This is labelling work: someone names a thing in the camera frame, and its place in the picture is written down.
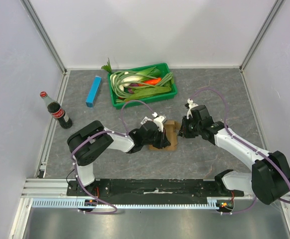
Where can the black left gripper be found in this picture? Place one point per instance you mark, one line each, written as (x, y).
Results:
(163, 142)

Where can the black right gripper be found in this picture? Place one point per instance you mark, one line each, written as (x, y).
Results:
(185, 128)

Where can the brown cardboard box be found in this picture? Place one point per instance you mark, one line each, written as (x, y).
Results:
(171, 128)

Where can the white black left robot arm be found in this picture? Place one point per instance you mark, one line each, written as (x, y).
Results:
(87, 144)

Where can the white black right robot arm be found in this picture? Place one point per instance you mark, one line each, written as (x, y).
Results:
(269, 176)

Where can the blue rectangular box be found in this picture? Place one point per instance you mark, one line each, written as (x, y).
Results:
(92, 95)

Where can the small white sticker packet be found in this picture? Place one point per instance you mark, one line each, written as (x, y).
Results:
(146, 119)

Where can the large green leaf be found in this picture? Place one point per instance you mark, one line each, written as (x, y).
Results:
(147, 92)

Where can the green plastic crate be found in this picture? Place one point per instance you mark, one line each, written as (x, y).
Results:
(163, 67)

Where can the orange carrot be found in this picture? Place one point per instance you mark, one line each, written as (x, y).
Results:
(152, 81)

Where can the green bok choy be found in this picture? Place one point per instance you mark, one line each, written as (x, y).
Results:
(149, 72)

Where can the green long beans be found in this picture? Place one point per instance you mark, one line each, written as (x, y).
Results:
(123, 90)

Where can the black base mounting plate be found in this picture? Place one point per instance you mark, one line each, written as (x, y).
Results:
(158, 191)

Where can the cola glass bottle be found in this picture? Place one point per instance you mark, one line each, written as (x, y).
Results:
(56, 111)

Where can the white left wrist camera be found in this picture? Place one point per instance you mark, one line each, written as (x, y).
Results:
(159, 120)

